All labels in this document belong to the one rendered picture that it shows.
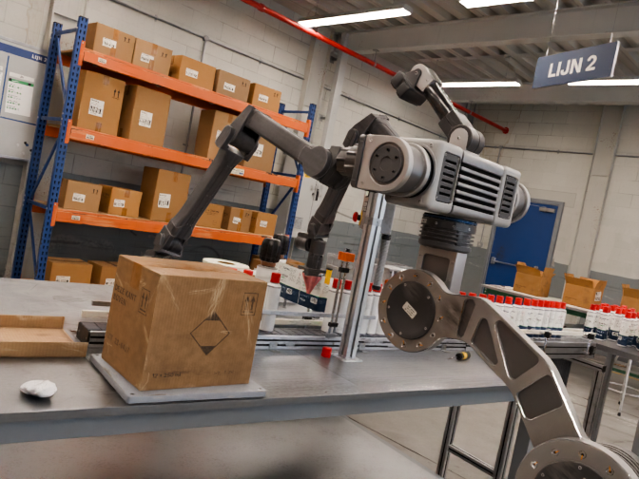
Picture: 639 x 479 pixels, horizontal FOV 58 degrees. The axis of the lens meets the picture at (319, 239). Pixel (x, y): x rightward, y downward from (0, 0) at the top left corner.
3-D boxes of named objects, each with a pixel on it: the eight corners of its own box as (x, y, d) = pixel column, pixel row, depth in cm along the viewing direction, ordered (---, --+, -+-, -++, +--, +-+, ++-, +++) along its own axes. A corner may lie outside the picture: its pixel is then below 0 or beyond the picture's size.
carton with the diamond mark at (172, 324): (203, 354, 168) (220, 263, 166) (249, 384, 150) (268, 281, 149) (100, 357, 148) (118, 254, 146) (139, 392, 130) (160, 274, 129)
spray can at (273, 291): (267, 329, 204) (279, 272, 203) (276, 333, 200) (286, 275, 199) (255, 328, 201) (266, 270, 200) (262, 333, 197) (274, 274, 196)
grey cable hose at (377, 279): (376, 289, 217) (387, 234, 216) (382, 291, 214) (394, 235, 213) (369, 288, 215) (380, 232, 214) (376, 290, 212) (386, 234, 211)
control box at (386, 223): (383, 233, 220) (393, 183, 219) (390, 235, 203) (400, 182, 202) (357, 227, 220) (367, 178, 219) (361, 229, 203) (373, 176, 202)
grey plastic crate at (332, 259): (367, 283, 479) (373, 257, 478) (408, 295, 453) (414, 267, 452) (320, 280, 434) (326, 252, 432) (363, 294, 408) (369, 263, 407)
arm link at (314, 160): (241, 94, 163) (266, 109, 170) (217, 137, 165) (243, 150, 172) (333, 152, 133) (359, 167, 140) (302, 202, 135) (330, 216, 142)
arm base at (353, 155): (355, 187, 128) (365, 133, 127) (328, 183, 133) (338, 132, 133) (378, 193, 134) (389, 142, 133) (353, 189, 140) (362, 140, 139)
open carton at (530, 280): (505, 289, 732) (512, 259, 730) (524, 291, 764) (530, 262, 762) (535, 296, 702) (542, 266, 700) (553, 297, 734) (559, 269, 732)
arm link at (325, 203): (358, 133, 191) (379, 135, 198) (348, 124, 194) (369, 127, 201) (311, 239, 210) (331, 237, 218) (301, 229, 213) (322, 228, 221)
